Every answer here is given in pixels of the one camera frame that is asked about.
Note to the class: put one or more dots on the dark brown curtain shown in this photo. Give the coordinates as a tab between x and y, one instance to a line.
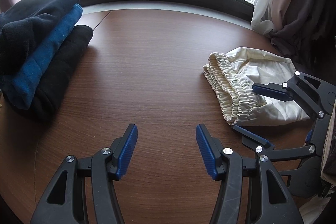
304	31

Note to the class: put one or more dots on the blue folded garment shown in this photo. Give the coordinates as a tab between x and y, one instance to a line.
21	87

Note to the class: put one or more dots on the black folded garment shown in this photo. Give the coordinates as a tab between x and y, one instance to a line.
54	82

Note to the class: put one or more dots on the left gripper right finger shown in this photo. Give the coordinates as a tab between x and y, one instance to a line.
269	199

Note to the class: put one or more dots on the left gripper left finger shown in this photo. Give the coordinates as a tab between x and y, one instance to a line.
64	200

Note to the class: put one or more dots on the cream white pants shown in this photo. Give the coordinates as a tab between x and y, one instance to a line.
232	75

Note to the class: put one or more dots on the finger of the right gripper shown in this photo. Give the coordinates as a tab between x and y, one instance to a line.
262	146
315	96

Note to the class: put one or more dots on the dark navy folded garment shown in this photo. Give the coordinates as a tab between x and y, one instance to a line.
28	23

